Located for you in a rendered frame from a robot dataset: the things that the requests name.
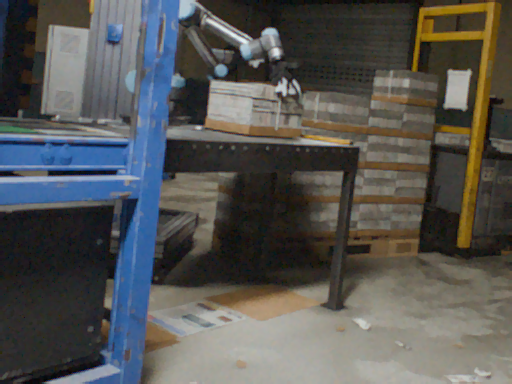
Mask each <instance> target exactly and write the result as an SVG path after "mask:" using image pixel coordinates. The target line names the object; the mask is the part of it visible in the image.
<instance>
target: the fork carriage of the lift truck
mask: <svg viewBox="0 0 512 384"><path fill-rule="evenodd" d="M419 204H422V205H424V206H423V212H422V215H421V220H420V221H421V224H420V234H419V235H417V236H419V241H428V242H431V243H434V247H436V248H440V249H443V250H446V251H450V250H451V251H453V245H454V237H455V230H456V222H457V213H458V210H454V209H451V208H447V207H443V206H439V205H434V204H431V203H427V202H424V203H419Z"/></svg>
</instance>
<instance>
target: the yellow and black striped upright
mask: <svg viewBox="0 0 512 384"><path fill-rule="evenodd" d="M38 9H39V0H29V10H28V21H27V33H26V43H25V54H24V66H23V77H22V88H21V98H20V109H24V110H29V106H30V96H31V86H32V75H33V65H34V53H35V42H36V32H37V20H38Z"/></svg>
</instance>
